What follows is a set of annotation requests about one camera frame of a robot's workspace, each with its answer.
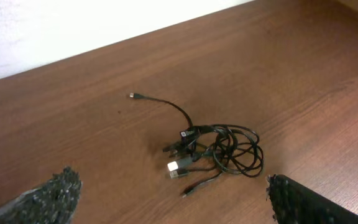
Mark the black cable with silver USB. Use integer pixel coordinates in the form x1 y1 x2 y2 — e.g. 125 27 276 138
167 124 239 180

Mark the black cable with micro plug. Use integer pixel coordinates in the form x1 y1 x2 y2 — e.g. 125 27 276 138
129 92 198 138

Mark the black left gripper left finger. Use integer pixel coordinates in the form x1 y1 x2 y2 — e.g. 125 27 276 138
0 167 82 224

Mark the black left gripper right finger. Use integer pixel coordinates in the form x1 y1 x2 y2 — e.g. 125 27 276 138
266 174 358 224

